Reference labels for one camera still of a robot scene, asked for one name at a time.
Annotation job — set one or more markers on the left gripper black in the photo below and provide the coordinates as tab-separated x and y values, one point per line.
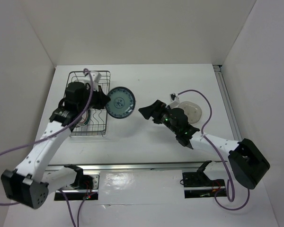
102	100

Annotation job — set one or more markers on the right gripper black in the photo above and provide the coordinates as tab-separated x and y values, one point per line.
155	110

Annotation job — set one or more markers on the blue patterned plate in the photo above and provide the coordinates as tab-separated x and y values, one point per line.
122	103

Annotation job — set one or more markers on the clear glass plate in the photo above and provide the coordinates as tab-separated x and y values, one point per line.
192	111

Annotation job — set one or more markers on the white plate red green rim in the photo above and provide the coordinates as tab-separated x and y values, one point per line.
86	115

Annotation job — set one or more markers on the orange sunburst plate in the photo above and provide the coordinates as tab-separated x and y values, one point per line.
82	124

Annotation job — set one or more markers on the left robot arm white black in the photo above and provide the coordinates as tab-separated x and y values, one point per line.
28	183

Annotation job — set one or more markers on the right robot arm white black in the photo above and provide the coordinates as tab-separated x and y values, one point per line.
248	164

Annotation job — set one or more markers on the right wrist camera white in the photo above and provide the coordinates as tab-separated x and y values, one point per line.
174	100

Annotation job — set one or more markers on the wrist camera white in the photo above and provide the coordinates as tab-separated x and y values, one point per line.
91	79
174	100

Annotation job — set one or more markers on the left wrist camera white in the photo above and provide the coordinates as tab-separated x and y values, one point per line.
91	79

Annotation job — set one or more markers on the wire dish rack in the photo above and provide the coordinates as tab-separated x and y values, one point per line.
97	125

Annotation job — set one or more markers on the aluminium rail front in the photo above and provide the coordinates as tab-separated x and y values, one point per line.
140	166

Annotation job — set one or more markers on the aluminium rail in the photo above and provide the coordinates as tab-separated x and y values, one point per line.
227	102
140	166

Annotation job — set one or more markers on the aluminium rail right side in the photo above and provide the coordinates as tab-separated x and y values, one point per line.
227	102

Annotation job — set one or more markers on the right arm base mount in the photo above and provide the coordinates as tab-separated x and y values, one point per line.
198	185

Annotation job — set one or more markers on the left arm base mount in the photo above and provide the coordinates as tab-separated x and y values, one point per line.
88	188

